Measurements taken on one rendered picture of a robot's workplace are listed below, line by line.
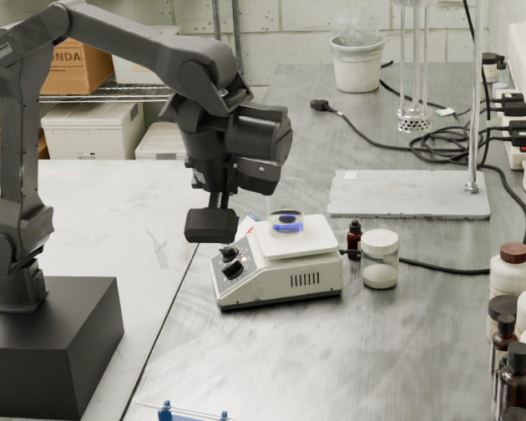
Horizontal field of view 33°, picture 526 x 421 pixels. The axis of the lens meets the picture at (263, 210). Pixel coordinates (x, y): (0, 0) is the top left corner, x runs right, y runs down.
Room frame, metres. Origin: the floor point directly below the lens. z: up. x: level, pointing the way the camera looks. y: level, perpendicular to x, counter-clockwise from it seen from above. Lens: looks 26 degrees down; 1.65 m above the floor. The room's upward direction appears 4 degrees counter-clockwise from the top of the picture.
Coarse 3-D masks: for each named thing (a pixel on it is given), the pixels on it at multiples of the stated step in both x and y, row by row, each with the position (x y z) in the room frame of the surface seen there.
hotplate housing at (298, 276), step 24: (264, 264) 1.20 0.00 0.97; (288, 264) 1.20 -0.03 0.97; (312, 264) 1.20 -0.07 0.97; (336, 264) 1.20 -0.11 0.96; (216, 288) 1.21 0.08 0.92; (240, 288) 1.18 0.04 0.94; (264, 288) 1.19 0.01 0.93; (288, 288) 1.19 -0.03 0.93; (312, 288) 1.20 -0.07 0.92; (336, 288) 1.20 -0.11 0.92
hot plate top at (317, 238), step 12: (312, 216) 1.32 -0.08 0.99; (324, 216) 1.32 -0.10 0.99; (264, 228) 1.29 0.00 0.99; (312, 228) 1.28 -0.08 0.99; (324, 228) 1.27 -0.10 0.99; (264, 240) 1.25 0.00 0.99; (276, 240) 1.24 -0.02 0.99; (288, 240) 1.24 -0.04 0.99; (300, 240) 1.24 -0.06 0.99; (312, 240) 1.24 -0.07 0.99; (324, 240) 1.23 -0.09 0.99; (264, 252) 1.21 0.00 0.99; (276, 252) 1.20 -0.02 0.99; (288, 252) 1.20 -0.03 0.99; (300, 252) 1.20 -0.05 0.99; (312, 252) 1.20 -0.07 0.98; (324, 252) 1.21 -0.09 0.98
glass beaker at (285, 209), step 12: (288, 180) 1.30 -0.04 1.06; (300, 180) 1.29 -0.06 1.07; (276, 192) 1.30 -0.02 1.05; (288, 192) 1.30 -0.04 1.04; (300, 192) 1.25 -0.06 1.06; (276, 204) 1.25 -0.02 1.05; (288, 204) 1.24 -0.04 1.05; (300, 204) 1.25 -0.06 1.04; (276, 216) 1.25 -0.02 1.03; (288, 216) 1.24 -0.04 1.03; (300, 216) 1.25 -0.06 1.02; (276, 228) 1.25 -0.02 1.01; (288, 228) 1.24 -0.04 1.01; (300, 228) 1.25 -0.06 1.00
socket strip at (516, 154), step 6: (498, 90) 2.02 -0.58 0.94; (504, 90) 2.01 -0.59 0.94; (510, 90) 2.01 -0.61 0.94; (516, 90) 2.01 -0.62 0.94; (498, 96) 1.98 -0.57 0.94; (498, 114) 1.93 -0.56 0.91; (504, 120) 1.82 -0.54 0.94; (504, 132) 1.79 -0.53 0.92; (510, 144) 1.69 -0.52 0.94; (510, 150) 1.67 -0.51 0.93; (516, 150) 1.65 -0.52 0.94; (522, 150) 1.64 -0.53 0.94; (510, 156) 1.66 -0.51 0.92; (516, 156) 1.64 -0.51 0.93; (522, 156) 1.64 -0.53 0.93; (510, 162) 1.66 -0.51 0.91; (516, 162) 1.64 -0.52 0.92; (516, 168) 1.64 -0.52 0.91; (522, 168) 1.64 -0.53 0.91
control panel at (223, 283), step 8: (240, 240) 1.30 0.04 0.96; (240, 248) 1.28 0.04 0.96; (248, 248) 1.27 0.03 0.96; (216, 256) 1.30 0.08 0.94; (240, 256) 1.26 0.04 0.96; (248, 256) 1.24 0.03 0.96; (216, 264) 1.27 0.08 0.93; (224, 264) 1.26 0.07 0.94; (248, 264) 1.22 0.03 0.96; (216, 272) 1.25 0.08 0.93; (248, 272) 1.20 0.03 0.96; (216, 280) 1.23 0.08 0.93; (224, 280) 1.22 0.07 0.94; (232, 280) 1.20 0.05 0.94; (240, 280) 1.19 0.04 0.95; (224, 288) 1.19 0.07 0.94
